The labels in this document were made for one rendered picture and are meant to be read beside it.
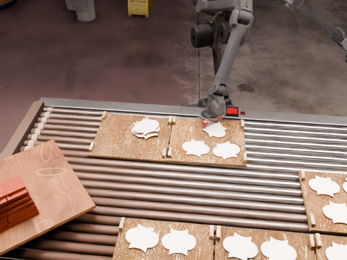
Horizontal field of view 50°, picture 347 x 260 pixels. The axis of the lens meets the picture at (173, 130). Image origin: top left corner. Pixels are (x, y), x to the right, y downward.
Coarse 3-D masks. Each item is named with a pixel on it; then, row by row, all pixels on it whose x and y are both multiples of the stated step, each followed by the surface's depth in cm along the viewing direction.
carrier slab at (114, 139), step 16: (112, 128) 211; (128, 128) 211; (160, 128) 211; (96, 144) 201; (112, 144) 202; (128, 144) 202; (144, 144) 202; (160, 144) 202; (144, 160) 194; (160, 160) 193
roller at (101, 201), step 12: (96, 204) 176; (108, 204) 175; (120, 204) 174; (132, 204) 174; (144, 204) 174; (156, 204) 174; (168, 204) 174; (180, 204) 174; (228, 216) 171; (240, 216) 171; (252, 216) 170; (264, 216) 170; (276, 216) 169; (288, 216) 169; (300, 216) 169
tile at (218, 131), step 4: (208, 124) 213; (212, 124) 213; (216, 124) 213; (208, 128) 210; (212, 128) 210; (216, 128) 210; (220, 128) 210; (224, 128) 210; (208, 132) 208; (212, 132) 208; (216, 132) 208; (220, 132) 208; (224, 132) 208; (212, 136) 206; (216, 136) 205; (220, 136) 205
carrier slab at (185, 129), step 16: (176, 128) 211; (192, 128) 212; (240, 128) 212; (176, 144) 202; (208, 144) 202; (240, 144) 202; (176, 160) 193; (192, 160) 193; (208, 160) 193; (224, 160) 193; (240, 160) 193
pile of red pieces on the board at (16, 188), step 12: (12, 180) 147; (0, 192) 142; (12, 192) 143; (24, 192) 144; (0, 204) 140; (12, 204) 144; (24, 204) 147; (0, 216) 143; (12, 216) 147; (24, 216) 151; (0, 228) 147
